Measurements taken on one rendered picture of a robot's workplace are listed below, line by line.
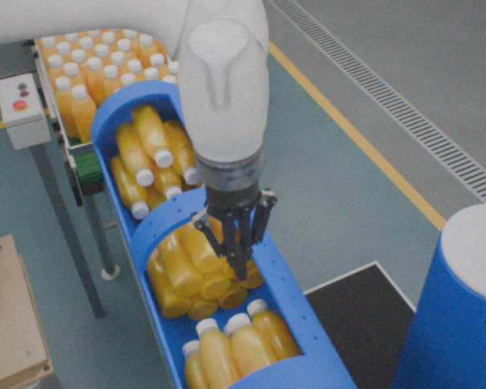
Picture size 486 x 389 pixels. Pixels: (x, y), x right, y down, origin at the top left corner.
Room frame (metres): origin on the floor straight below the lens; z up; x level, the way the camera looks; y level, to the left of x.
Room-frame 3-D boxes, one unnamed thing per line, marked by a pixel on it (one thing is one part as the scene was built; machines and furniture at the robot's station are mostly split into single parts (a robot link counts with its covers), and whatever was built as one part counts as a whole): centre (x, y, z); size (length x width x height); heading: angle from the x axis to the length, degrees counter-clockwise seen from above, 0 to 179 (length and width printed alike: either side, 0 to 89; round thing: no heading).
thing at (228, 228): (0.57, 0.02, 1.41); 0.04 x 0.01 x 0.11; 19
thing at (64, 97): (1.43, 0.48, 0.99); 0.07 x 0.07 x 0.18
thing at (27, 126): (1.35, 0.59, 1.05); 0.20 x 0.10 x 0.10; 19
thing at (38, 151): (1.35, 0.59, 0.50); 0.04 x 0.04 x 1.00; 19
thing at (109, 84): (1.48, 0.35, 0.99); 0.07 x 0.07 x 0.18
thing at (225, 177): (0.57, 0.01, 1.56); 0.09 x 0.09 x 0.06
